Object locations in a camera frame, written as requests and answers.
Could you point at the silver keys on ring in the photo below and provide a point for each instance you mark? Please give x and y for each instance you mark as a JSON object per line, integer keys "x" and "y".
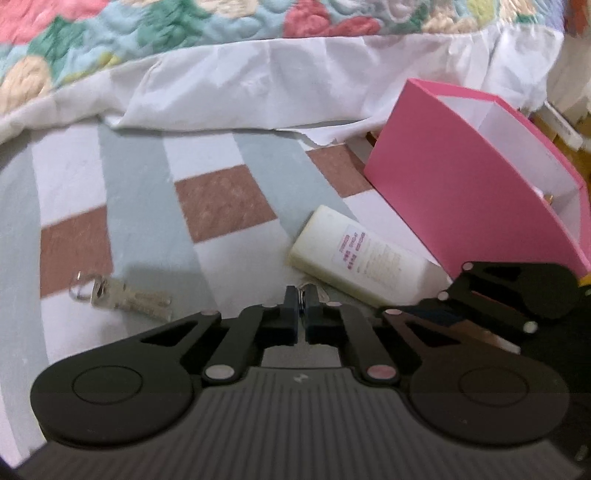
{"x": 106, "y": 292}

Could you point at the cream remote with label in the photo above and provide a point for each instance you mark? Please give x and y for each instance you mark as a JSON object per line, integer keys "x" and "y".
{"x": 344, "y": 254}

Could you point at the checkered striped floor mat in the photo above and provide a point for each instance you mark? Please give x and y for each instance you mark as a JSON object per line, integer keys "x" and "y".
{"x": 206, "y": 217}

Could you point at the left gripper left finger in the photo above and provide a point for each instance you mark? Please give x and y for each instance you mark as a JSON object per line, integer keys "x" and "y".
{"x": 257, "y": 328}

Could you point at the white box on floor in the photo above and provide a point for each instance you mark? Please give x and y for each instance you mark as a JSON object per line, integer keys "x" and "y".
{"x": 556, "y": 125}

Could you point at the floral quilted bedspread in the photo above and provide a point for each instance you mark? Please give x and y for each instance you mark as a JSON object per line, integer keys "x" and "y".
{"x": 48, "y": 44}

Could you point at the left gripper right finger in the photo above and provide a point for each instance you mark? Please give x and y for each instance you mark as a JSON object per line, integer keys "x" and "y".
{"x": 344, "y": 327}

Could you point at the white bed sheet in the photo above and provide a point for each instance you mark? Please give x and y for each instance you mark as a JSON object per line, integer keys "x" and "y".
{"x": 326, "y": 88}

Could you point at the pink cardboard box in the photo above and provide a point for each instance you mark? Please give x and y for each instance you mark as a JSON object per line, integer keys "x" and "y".
{"x": 477, "y": 181}

